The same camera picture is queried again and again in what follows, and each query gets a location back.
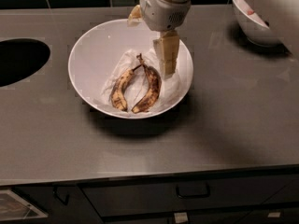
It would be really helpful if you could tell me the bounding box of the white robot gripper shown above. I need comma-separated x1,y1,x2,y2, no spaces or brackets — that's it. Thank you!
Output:
127,0,191,78

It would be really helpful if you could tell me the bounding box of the spotted yellow banana pair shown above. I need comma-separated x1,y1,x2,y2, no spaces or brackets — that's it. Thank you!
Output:
110,54,162,114

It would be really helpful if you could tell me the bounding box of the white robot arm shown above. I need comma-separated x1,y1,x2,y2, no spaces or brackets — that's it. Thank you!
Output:
127,0,299,77

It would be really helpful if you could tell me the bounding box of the large white bowl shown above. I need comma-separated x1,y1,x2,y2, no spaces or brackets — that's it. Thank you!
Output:
68,19,193,119

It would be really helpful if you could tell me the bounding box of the white paper napkin in bowl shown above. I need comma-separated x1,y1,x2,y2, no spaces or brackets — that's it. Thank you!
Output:
96,49,180,119

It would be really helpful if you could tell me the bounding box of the round black counter hole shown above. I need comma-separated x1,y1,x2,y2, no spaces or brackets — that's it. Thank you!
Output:
0,38,50,87

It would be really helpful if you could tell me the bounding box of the dark drawer front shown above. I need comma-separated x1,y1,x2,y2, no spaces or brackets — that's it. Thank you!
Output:
81,175,298,217

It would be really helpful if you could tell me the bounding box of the white label on drawer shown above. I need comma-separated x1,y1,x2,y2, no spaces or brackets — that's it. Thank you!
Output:
174,213,189,224

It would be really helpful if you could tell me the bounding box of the small white drawer label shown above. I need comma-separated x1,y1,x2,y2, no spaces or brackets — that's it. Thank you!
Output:
267,212,281,218

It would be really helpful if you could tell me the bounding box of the black drawer handle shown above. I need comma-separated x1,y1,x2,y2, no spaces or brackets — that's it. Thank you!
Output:
176,182,210,199

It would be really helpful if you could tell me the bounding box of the black cabinet handle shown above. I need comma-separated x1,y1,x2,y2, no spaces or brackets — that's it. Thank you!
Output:
52,186,70,206

